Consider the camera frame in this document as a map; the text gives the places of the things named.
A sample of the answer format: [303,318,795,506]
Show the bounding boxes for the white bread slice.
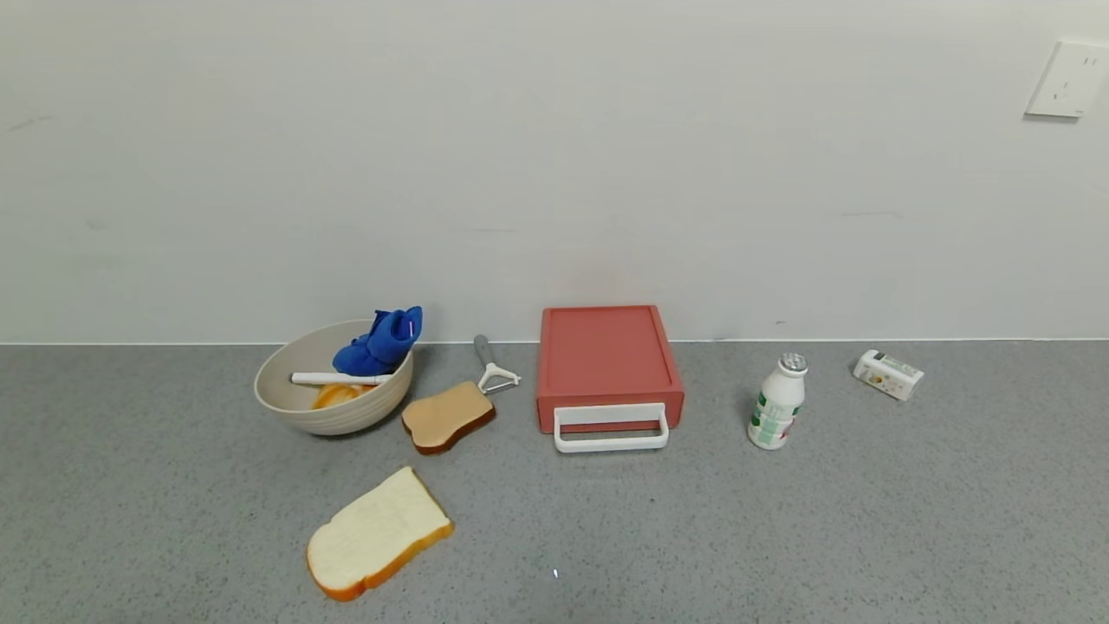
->
[305,466,455,603]

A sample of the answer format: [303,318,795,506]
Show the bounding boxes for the orange toy food piece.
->
[310,383,376,411]

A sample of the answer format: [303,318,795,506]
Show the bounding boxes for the grey white peeler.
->
[473,335,522,395]

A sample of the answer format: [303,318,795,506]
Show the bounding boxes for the white marker pen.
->
[290,371,393,387]

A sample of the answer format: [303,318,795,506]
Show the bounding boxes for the brown toast slice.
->
[400,380,497,457]

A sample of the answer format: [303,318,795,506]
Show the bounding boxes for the small white carton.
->
[853,349,925,401]

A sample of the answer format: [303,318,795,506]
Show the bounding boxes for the red drawer case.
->
[535,304,685,405]

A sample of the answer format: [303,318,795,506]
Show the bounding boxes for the white wall outlet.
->
[1024,39,1109,119]

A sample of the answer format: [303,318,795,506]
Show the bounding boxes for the blue cloth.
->
[333,305,424,377]

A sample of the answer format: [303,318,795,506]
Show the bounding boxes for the white green drink bottle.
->
[748,352,809,451]

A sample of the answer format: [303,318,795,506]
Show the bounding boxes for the beige ribbed bowl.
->
[254,319,415,436]

